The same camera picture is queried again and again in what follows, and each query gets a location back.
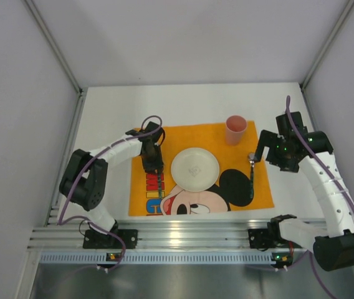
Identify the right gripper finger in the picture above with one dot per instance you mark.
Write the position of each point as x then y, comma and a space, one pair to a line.
266, 139
284, 163

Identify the cream round plate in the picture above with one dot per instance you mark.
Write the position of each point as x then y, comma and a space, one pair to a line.
195, 169

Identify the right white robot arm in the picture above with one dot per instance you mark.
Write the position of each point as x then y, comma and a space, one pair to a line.
333, 247

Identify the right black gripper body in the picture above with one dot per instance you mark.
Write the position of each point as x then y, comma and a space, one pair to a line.
264, 143

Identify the spoon with green handle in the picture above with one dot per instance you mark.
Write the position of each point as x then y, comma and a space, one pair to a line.
252, 162

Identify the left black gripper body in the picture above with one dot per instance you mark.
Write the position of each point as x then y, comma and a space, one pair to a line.
152, 165

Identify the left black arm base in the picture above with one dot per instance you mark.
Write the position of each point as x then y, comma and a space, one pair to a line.
95, 239

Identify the pink plastic cup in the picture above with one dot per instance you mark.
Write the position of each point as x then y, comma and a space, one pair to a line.
235, 128

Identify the fork with green handle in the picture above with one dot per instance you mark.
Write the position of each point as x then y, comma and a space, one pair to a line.
160, 183

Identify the orange Mickey Mouse placemat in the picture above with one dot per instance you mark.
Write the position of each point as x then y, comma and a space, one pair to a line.
228, 194

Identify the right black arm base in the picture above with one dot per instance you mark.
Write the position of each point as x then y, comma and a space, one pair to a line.
269, 238

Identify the slotted cable duct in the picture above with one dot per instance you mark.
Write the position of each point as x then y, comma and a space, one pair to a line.
141, 258

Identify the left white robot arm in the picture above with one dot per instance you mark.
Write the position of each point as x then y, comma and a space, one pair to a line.
84, 180

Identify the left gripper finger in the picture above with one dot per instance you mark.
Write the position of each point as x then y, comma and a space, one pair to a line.
159, 164
148, 165

